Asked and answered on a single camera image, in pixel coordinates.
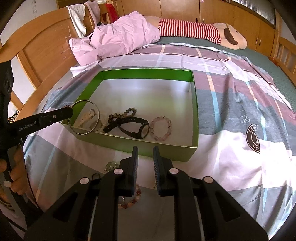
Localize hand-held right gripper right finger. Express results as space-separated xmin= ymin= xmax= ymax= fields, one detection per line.
xmin=153 ymin=146 xmax=269 ymax=241

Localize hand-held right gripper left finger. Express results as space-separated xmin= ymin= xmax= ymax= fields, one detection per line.
xmin=24 ymin=146 xmax=139 ymax=241

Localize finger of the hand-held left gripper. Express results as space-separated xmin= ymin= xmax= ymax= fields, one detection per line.
xmin=7 ymin=106 xmax=74 ymax=139

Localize reddish brown bead bracelet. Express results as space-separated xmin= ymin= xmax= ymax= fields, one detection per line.
xmin=118 ymin=183 xmax=141 ymax=209

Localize white strap wrist watch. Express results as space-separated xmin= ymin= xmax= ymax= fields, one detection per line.
xmin=73 ymin=108 xmax=97 ymax=128

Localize green cardboard box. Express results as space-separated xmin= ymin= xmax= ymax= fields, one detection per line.
xmin=61 ymin=68 xmax=199 ymax=163

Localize silver metal bangle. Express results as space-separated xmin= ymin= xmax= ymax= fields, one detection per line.
xmin=69 ymin=100 xmax=101 ymax=136

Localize pale pink bead bracelet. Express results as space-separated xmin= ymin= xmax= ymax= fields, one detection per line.
xmin=149 ymin=116 xmax=172 ymax=141

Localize black wrist watch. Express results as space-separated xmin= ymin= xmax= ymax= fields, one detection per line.
xmin=103 ymin=116 xmax=150 ymax=140

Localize dark brown bead bracelet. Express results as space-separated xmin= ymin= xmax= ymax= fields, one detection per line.
xmin=108 ymin=107 xmax=137 ymax=123

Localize person's left hand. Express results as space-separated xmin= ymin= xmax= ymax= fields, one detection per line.
xmin=0 ymin=148 xmax=27 ymax=207

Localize wooden headboard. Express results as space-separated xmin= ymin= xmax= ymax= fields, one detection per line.
xmin=0 ymin=0 xmax=111 ymax=121

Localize plaid bed sheet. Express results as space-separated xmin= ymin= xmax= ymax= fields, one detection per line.
xmin=23 ymin=43 xmax=296 ymax=239

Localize white garment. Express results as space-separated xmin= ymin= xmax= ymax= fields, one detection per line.
xmin=67 ymin=4 xmax=87 ymax=39

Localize pink quilt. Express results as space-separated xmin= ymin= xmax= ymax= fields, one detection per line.
xmin=69 ymin=12 xmax=162 ymax=66

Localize pink towel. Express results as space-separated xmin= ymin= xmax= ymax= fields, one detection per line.
xmin=84 ymin=2 xmax=104 ymax=26

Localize red cloth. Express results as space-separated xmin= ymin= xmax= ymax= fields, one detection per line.
xmin=105 ymin=3 xmax=119 ymax=25

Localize plush toy with striped shirt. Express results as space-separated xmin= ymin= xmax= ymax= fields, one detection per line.
xmin=144 ymin=16 xmax=248 ymax=51

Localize wooden footboard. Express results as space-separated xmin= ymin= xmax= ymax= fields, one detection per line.
xmin=269 ymin=11 xmax=296 ymax=77

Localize frosted glass window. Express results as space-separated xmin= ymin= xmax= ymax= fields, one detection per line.
xmin=228 ymin=0 xmax=277 ymax=28

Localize wooden wall cabinets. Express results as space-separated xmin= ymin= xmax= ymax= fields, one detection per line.
xmin=113 ymin=0 xmax=278 ymax=57

